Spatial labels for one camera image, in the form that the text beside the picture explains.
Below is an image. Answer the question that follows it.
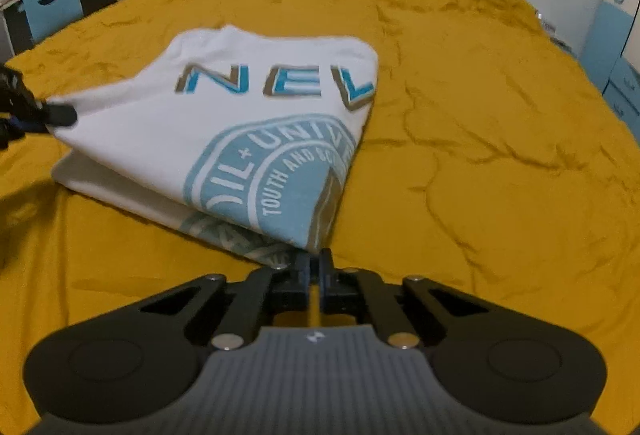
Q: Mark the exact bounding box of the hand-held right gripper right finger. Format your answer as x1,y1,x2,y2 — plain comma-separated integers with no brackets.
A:
319,248,493,350

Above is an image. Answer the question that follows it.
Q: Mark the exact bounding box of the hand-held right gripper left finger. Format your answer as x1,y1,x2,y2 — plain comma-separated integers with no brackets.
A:
137,251,313,351

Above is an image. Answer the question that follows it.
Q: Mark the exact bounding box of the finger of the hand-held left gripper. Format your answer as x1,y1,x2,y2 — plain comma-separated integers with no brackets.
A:
0,112,52,152
0,64,79,130

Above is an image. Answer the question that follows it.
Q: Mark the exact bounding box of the white printed sweatshirt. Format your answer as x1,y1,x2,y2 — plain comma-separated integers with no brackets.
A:
47,24,379,268

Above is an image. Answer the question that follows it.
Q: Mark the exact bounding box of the blue chair with face cutout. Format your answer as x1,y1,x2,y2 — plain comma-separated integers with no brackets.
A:
21,0,85,44

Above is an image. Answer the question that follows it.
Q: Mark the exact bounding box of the mustard yellow blanket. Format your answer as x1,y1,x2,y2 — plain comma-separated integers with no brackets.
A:
0,0,640,435

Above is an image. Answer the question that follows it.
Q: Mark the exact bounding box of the blue nightstand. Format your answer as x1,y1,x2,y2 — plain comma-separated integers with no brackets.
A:
536,10,577,57

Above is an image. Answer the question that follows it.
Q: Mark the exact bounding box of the blue wardrobe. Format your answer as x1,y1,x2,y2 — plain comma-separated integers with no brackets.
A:
580,0,640,142

